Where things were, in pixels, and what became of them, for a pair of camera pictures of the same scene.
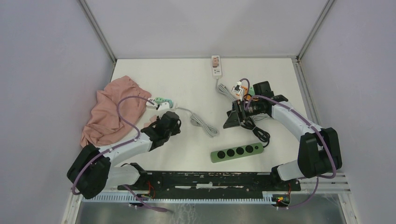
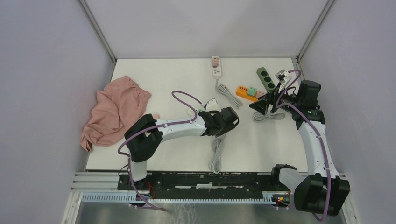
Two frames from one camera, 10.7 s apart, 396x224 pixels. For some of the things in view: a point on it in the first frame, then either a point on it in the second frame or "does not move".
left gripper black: [177, 130] → [226, 129]
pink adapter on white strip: [215, 62] does not move
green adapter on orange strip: [251, 91] does not move
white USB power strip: [152, 102] → [200, 109]
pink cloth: [104, 126] does not move
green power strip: [236, 152] → [267, 81]
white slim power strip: [216, 66] does not move
